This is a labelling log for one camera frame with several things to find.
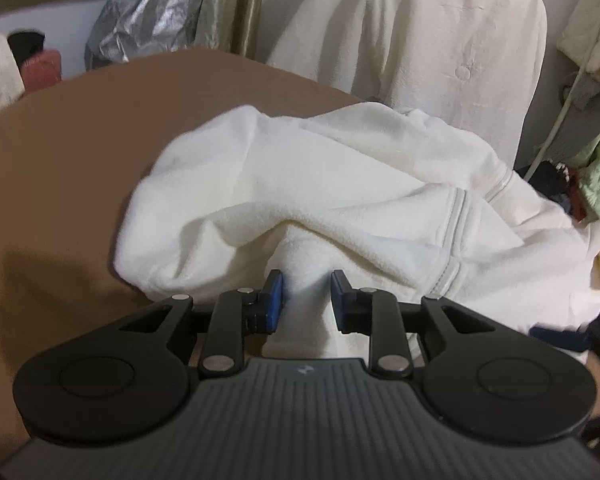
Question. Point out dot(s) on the cream fleece chair cover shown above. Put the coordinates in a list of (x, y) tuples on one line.
[(410, 35)]

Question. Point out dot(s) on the white fleece garment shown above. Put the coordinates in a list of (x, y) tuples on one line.
[(300, 195)]

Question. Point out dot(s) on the cream hanging cloth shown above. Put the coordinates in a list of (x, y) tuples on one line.
[(587, 30)]

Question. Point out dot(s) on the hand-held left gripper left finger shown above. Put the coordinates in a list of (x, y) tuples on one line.
[(274, 305)]

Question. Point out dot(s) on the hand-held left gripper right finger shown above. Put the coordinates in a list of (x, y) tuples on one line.
[(338, 305)]

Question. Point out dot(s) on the beige satin curtain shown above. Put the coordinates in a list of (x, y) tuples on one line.
[(230, 5)]

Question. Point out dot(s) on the dark cloth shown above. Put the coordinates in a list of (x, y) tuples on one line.
[(555, 185), (27, 42)]

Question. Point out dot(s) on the silver foil sheet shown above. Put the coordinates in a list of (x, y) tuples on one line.
[(140, 15)]

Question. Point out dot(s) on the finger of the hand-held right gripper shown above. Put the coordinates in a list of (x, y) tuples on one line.
[(560, 339)]

